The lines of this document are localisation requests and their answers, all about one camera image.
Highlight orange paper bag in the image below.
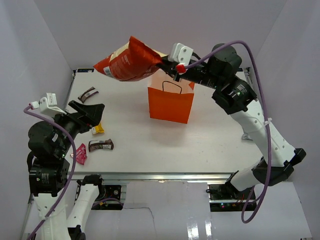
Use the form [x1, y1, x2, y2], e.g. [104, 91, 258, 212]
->
[147, 70, 195, 124]

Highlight silver snack packet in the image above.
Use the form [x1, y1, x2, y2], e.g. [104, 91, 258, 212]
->
[241, 133, 252, 141]

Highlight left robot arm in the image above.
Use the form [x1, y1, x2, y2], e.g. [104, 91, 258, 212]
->
[24, 100, 106, 240]

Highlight large orange chips bag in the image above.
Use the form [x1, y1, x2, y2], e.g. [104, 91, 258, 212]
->
[93, 36, 167, 82]

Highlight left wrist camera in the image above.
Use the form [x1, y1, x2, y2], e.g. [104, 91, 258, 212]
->
[29, 92, 67, 118]

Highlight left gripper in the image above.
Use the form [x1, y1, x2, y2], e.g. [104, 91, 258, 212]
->
[50, 98, 105, 156]

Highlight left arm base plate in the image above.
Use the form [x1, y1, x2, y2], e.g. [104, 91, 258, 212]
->
[91, 185, 126, 211]

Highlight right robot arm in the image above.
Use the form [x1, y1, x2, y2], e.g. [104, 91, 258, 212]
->
[157, 43, 307, 200]

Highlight pink candy packet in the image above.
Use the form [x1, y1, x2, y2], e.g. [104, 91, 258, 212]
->
[76, 143, 88, 166]

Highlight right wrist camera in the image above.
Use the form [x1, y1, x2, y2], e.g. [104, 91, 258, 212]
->
[168, 43, 194, 75]

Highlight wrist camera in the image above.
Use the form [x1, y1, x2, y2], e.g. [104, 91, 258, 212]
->
[168, 43, 194, 75]
[29, 92, 67, 118]

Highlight brown snack bar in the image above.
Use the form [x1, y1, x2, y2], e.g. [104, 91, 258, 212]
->
[88, 139, 114, 153]

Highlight yellow snack packet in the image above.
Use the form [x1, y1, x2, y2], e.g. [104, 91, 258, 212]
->
[91, 122, 105, 135]

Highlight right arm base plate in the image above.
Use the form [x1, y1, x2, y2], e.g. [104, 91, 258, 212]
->
[206, 184, 257, 213]

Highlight brown bar far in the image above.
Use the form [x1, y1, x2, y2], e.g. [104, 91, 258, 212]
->
[77, 86, 99, 104]

